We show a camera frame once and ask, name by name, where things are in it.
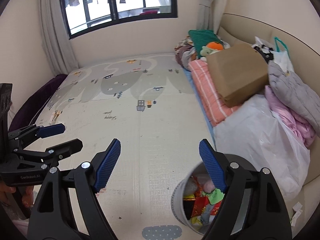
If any dark purple blanket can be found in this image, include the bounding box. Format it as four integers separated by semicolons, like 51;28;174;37
9;74;68;130

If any white plastic bag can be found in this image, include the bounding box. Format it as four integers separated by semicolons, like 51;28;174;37
214;94;310;202

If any white trash bin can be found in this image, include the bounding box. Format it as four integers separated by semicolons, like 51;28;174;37
171;153;258;237

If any person's left hand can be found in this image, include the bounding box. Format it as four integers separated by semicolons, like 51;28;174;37
0;181;35;207

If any patterned brown blanket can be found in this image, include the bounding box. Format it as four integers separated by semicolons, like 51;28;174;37
174;36;200;69

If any green plush toy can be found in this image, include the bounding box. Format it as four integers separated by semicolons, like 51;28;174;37
199;46;218;59

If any blue sheet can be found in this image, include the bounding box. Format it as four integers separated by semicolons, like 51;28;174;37
182;68;215;143

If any brown cardboard box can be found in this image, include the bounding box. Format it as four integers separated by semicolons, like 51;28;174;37
206;42;269;108

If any grey quilted blanket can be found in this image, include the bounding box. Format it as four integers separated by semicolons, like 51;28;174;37
267;60;320;135

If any orange plush toy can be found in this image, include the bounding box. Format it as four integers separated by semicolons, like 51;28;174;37
206;41;224;52

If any pink quilt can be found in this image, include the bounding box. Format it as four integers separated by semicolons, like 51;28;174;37
264;85;316;147

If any beige padded headboard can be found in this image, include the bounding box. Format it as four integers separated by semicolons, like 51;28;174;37
216;12;320;240

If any black framed window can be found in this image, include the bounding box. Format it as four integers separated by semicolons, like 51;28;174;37
57;0;178;40

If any white paper slip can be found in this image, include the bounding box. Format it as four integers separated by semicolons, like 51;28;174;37
291;201;303;228

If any white bag with green handles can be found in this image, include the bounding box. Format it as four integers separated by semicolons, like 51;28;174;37
269;36;295;73

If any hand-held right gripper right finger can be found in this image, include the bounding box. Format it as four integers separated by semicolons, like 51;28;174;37
199;139;293;240

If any beige curtain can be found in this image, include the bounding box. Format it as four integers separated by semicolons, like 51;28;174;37
40;0;78;73
196;0;229;34

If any black and white bag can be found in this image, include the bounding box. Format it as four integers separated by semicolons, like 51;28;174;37
251;36;275;63

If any pink striped blanket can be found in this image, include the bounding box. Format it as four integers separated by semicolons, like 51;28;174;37
187;60;242;127

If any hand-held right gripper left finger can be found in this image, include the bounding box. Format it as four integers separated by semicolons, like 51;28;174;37
27;138;122;240

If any printed play mat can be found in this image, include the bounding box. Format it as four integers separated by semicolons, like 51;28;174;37
32;52;215;240

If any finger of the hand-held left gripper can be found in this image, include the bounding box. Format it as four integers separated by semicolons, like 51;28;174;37
13;138;83;167
7;123;66;150

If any pink sock ball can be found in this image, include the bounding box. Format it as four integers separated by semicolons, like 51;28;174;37
200;177;215;193

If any green knit cloth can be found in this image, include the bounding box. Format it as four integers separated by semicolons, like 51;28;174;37
188;29;222;53

